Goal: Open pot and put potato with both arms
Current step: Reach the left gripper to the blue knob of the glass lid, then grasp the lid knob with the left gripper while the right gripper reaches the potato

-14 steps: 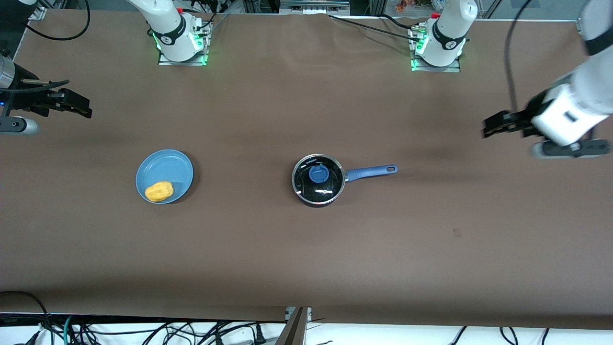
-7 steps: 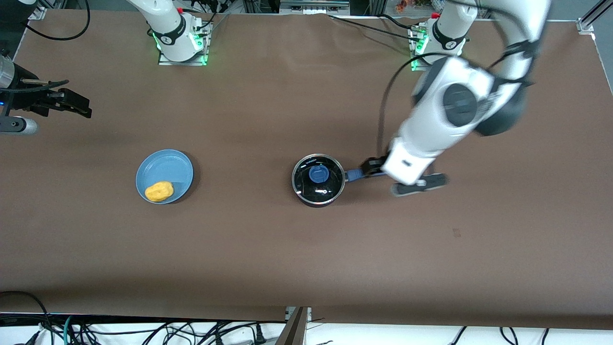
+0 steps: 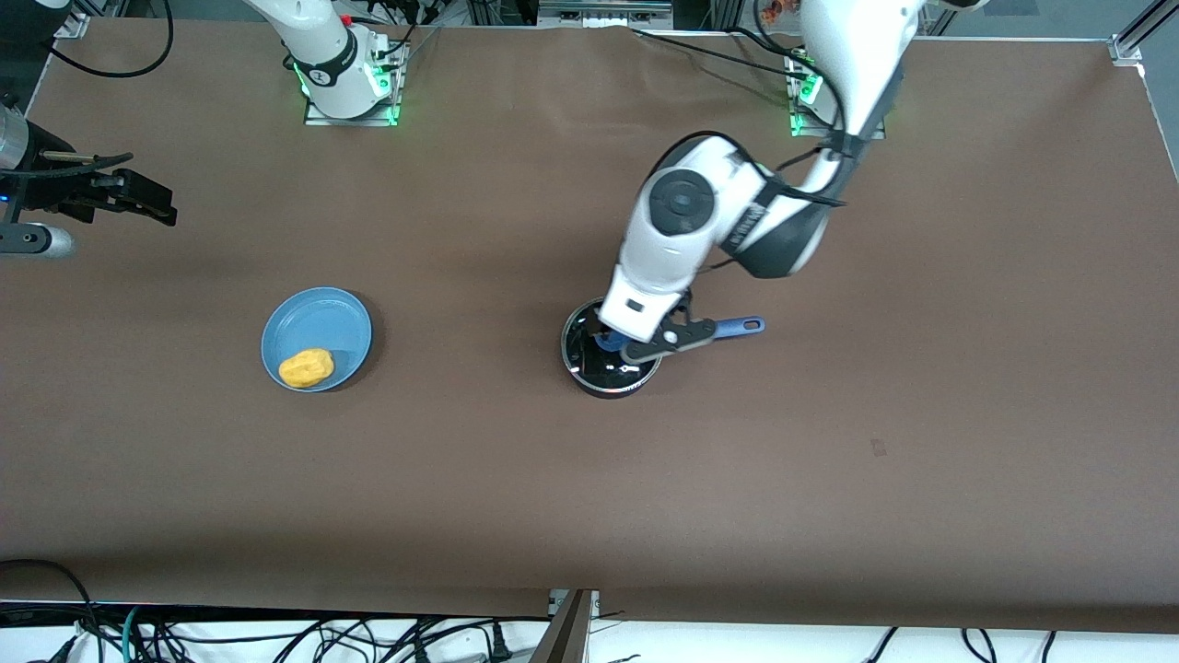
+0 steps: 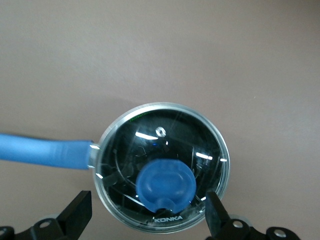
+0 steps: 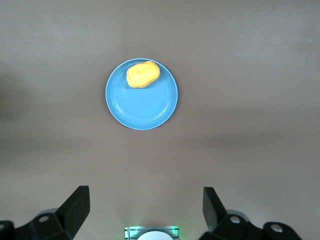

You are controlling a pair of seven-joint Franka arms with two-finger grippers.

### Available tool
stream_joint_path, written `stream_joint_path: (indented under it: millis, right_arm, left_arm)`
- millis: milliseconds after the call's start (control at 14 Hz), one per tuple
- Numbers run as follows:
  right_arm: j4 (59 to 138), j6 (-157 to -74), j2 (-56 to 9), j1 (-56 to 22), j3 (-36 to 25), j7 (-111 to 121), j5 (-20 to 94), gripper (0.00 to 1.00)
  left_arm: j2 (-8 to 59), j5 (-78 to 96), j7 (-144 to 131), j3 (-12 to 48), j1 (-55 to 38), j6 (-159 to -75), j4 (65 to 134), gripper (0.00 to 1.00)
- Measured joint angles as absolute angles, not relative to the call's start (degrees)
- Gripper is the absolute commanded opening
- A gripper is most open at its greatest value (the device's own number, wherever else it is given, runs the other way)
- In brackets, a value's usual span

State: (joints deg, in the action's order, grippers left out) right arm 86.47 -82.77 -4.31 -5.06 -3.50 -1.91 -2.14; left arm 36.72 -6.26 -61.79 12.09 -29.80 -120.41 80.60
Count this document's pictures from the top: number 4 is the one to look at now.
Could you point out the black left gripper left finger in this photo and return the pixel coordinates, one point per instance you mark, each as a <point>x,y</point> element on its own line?
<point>75,215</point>

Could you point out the glass lid with blue knob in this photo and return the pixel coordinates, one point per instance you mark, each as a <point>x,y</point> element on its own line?
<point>165,185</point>

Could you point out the brown table cover sheet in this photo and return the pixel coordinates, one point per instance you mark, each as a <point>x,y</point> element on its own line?
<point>160,50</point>

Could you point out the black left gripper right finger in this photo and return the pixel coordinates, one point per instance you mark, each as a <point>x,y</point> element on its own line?
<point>217,220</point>

